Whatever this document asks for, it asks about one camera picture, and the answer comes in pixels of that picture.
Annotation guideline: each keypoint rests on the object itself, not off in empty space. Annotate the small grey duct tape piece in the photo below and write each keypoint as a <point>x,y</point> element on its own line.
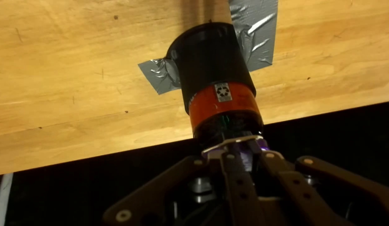
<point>158,75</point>

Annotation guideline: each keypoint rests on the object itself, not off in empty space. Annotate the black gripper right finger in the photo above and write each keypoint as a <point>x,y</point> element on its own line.
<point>320,188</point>

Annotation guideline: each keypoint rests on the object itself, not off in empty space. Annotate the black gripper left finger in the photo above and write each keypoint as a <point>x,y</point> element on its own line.
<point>195,196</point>

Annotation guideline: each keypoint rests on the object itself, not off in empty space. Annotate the black cylindrical spool with label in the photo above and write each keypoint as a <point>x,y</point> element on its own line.
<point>214,63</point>

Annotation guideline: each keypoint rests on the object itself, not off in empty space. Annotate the large grey duct tape piece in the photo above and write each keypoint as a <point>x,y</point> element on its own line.
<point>259,29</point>

